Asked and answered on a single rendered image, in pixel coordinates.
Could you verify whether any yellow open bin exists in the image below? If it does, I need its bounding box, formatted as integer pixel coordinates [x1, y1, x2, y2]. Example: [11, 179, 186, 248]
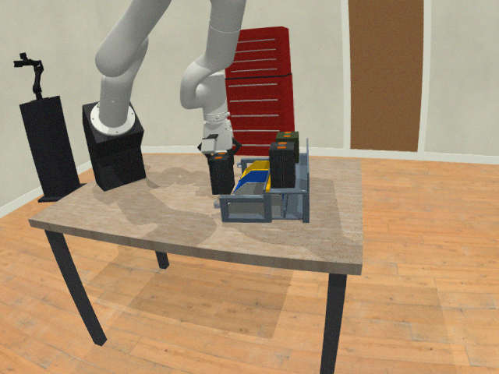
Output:
[241, 161, 270, 178]

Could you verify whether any blue bin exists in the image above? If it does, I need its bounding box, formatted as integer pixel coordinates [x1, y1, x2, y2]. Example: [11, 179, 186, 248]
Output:
[235, 171, 268, 191]

